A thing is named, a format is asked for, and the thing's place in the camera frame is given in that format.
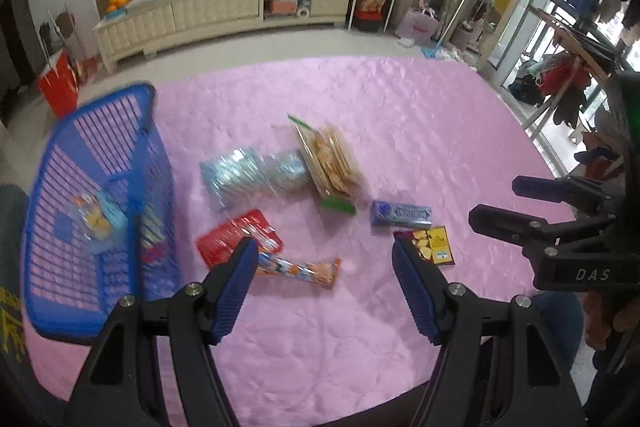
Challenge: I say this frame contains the red striped snack packet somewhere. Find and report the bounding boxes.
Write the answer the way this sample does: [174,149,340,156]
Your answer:
[137,212,171,265]

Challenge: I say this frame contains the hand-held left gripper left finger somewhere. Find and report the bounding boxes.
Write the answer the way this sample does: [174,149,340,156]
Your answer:
[60,237,261,427]

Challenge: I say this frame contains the pink quilted tablecloth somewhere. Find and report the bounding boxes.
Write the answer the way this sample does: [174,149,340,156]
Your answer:
[20,55,586,427]

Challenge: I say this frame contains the large light blue snack pack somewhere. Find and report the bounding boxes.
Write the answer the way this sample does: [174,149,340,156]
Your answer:
[199,147,268,210]

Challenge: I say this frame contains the dark purple snack packet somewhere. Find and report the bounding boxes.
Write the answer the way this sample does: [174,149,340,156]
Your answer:
[394,227,457,268]

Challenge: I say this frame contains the person's blue jeans leg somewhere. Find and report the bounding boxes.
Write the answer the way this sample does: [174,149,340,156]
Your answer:
[530,292,586,378]

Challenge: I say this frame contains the clear cracker bag green zip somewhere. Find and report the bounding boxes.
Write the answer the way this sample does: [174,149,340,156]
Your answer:
[287,114,367,215]

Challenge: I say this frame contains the small light blue snack pack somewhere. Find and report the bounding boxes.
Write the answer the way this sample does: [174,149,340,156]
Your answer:
[260,149,313,195]

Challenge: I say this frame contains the red paper bag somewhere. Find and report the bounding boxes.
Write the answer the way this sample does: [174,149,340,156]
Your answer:
[38,49,81,118]

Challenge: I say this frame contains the blue mop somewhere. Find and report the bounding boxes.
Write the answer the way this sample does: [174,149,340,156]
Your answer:
[421,0,496,60]

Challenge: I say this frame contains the blue gum packet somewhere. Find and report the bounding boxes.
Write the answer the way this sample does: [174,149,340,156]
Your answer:
[370,200,433,229]

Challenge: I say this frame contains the pink shopping bag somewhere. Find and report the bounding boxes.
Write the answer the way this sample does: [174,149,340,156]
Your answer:
[397,4,441,45]

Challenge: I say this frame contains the cream low cabinet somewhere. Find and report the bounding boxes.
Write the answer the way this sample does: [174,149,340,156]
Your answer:
[92,0,354,74]

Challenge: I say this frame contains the grey chair cushion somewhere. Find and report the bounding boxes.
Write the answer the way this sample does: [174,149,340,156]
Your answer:
[0,184,31,358]

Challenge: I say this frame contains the person's right hand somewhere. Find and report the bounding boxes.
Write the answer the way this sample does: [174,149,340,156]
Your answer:
[582,289,633,353]

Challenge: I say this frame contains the orange snack bar packet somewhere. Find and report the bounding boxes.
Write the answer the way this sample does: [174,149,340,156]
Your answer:
[255,251,342,290]

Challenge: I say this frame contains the blue plastic basket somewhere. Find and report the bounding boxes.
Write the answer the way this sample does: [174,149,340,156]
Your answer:
[22,83,183,342]

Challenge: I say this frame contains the clear yellow cookie packet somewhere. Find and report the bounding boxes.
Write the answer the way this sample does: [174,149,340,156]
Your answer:
[72,191,128,255]

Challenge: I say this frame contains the wooden clothes rack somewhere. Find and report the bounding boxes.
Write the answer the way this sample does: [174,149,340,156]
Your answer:
[505,7,626,142]

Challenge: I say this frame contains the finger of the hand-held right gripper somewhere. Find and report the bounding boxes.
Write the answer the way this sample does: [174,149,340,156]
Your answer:
[468,204,601,260]
[512,175,626,215]

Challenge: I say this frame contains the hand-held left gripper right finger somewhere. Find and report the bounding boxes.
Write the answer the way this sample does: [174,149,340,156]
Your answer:
[391,237,587,427]

